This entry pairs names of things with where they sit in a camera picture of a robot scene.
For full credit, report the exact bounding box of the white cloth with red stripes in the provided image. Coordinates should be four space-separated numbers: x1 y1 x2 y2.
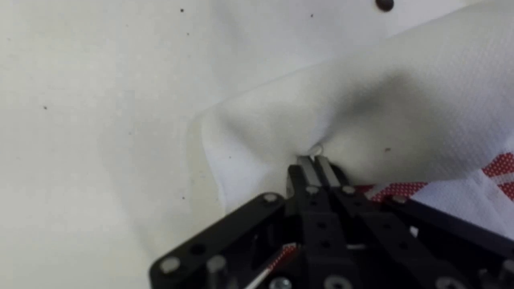
199 0 514 239

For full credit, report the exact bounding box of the large white tray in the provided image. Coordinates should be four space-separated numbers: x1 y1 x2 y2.
0 0 483 289

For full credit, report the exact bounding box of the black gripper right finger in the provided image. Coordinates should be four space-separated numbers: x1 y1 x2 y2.
313 156 514 289

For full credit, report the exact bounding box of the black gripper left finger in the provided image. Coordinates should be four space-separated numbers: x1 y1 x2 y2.
149 156 327 289

